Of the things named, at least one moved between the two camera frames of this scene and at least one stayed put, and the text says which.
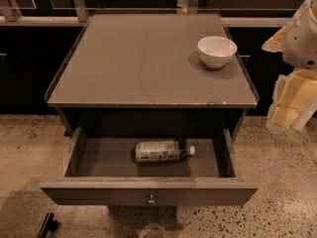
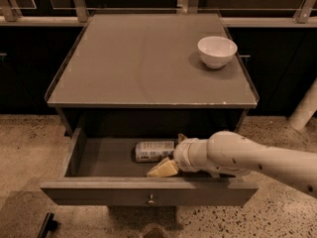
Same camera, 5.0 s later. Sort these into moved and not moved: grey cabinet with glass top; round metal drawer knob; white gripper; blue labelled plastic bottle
Moved: white gripper
Not moved: round metal drawer knob; grey cabinet with glass top; blue labelled plastic bottle
